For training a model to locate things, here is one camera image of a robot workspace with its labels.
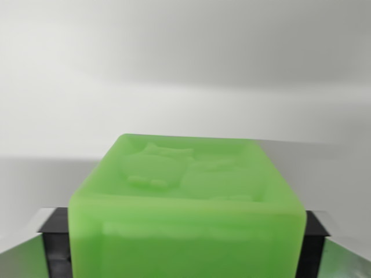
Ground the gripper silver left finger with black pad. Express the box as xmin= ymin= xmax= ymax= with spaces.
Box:
xmin=0 ymin=207 xmax=71 ymax=278

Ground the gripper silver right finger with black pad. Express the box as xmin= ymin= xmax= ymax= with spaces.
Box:
xmin=296 ymin=210 xmax=371 ymax=278

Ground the green soft toy cube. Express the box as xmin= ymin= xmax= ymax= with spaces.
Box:
xmin=67 ymin=133 xmax=307 ymax=278

